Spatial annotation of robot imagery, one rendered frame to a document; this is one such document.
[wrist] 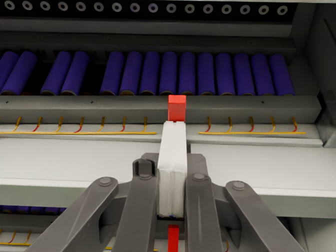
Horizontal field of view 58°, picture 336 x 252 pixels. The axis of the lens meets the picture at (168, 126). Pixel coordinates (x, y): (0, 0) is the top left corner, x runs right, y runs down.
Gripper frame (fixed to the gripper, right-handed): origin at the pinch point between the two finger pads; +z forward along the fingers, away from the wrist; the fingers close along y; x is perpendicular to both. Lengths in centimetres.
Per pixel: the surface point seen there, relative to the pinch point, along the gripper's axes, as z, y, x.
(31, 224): 15.7, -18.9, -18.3
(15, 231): 15.8, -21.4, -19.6
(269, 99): 11.9, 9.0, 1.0
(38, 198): 6.8, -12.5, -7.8
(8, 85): 13.2, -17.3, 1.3
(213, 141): 9.6, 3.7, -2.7
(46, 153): 8.4, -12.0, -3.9
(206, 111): 10.8, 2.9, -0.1
